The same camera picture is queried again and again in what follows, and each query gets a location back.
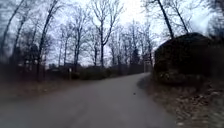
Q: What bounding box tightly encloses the row of low bushes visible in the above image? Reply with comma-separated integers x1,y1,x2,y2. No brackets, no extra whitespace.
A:
43,63,145,81

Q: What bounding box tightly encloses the row of bare trees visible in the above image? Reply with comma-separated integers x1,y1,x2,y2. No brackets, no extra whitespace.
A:
0,0,224,81

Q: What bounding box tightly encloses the grey asphalt road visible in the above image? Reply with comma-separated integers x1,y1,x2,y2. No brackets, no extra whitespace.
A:
0,72,178,128

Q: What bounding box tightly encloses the brown grass verge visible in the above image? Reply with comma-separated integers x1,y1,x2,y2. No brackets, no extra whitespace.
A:
0,77,98,105

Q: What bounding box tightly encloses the leaf-strewn dirt verge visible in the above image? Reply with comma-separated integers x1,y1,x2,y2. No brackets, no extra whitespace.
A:
137,75,224,128

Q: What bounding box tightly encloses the pale post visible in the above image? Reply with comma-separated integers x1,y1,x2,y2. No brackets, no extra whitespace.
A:
68,67,73,80

